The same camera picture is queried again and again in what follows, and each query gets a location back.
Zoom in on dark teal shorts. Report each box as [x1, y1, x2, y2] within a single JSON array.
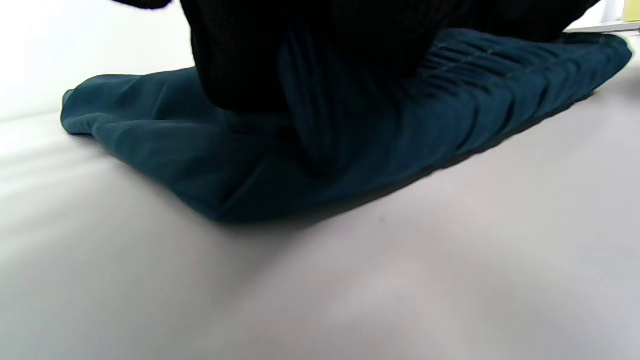
[[60, 28, 634, 225]]

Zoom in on person's left hand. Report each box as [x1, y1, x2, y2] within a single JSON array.
[[112, 0, 602, 115]]

